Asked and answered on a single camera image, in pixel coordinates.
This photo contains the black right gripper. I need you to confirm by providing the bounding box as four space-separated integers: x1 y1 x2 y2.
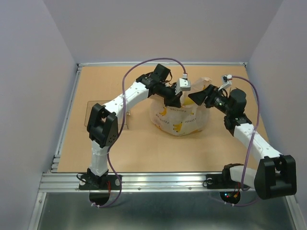
188 84 232 115

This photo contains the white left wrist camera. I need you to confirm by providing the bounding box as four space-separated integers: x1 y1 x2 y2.
176 73 191 93

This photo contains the clear plastic box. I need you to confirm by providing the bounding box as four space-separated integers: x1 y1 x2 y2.
84 100 131 131

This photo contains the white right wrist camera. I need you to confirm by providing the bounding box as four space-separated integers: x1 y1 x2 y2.
219 74 233 91

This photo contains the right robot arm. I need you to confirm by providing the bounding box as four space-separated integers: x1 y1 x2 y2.
189 85 297 200

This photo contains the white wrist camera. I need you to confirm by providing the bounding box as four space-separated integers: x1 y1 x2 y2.
219 74 233 91
176 73 191 93

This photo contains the white banana print plastic bag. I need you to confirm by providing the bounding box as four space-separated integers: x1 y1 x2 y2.
150 77 212 136

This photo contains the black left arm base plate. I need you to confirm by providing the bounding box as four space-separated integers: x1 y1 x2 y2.
77 174 120 191

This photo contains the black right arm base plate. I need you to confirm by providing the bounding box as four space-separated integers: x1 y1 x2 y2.
203 173 239 189

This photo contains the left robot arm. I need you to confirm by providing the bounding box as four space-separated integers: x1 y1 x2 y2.
86 64 189 189

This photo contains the aluminium table edge rail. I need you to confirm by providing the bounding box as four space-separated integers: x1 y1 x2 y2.
48 63 82 173

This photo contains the aluminium front frame rail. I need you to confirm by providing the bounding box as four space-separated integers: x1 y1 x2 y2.
38 171 295 192

